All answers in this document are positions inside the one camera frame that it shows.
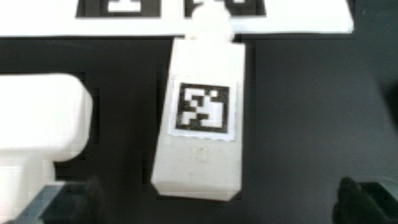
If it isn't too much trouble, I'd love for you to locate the white chair back frame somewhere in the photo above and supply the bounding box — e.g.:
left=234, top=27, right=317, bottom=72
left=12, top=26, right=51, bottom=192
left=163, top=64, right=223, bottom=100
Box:
left=0, top=73, right=92, bottom=223

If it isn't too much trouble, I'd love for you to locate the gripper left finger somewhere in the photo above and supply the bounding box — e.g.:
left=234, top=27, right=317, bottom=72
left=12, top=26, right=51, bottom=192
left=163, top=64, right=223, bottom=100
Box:
left=10, top=178, right=104, bottom=224

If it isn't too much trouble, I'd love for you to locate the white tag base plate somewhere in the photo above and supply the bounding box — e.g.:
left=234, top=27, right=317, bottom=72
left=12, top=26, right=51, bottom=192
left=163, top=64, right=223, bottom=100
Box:
left=0, top=0, right=354, bottom=37

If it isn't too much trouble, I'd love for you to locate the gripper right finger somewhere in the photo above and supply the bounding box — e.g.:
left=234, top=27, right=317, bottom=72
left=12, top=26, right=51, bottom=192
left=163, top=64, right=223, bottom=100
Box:
left=331, top=177, right=398, bottom=224

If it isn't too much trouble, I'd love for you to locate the white chair leg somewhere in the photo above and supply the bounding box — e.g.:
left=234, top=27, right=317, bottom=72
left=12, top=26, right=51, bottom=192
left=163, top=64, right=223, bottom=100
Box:
left=150, top=0, right=244, bottom=201

